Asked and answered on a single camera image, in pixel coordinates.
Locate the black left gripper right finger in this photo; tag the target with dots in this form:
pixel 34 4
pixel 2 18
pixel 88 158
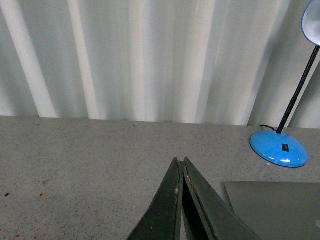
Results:
pixel 206 216

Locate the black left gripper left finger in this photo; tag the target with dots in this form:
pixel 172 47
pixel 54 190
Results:
pixel 162 220

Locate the grey laptop with cracked screen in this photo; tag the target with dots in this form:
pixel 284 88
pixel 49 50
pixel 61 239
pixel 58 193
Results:
pixel 277 210

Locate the blue desk lamp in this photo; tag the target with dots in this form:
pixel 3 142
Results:
pixel 273 145

